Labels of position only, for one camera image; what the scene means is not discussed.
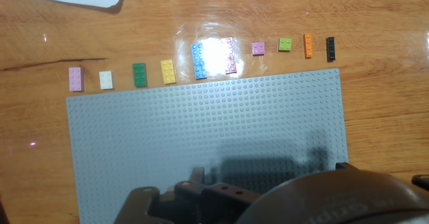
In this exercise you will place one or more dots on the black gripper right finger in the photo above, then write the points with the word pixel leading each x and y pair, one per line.
pixel 347 167

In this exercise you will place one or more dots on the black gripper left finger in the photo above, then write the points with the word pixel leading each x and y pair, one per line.
pixel 201 200

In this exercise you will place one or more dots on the gray Lego baseplate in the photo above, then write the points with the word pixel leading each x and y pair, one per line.
pixel 201 123

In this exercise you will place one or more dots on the narrow orange Lego plate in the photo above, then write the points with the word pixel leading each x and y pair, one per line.
pixel 308 45

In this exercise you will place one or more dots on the yellow Lego brick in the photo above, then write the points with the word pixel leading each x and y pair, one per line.
pixel 168 71

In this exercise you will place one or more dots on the small lime Lego plate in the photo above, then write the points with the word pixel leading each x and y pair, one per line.
pixel 285 44

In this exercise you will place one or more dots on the long blue Lego brick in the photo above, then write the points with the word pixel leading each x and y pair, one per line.
pixel 198 61

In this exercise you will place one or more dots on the dark green Lego brick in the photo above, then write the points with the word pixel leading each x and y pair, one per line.
pixel 139 75

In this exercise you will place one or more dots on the long red Lego brick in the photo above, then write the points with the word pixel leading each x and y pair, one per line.
pixel 231 61

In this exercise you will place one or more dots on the small purple Lego plate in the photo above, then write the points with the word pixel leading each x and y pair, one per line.
pixel 258 48

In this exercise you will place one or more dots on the white Lego brick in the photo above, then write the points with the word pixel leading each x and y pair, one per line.
pixel 106 80

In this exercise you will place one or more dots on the light pink Lego brick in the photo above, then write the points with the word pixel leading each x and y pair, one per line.
pixel 76 79

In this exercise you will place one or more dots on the glossy wooden board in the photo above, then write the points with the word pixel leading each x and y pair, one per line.
pixel 385 100

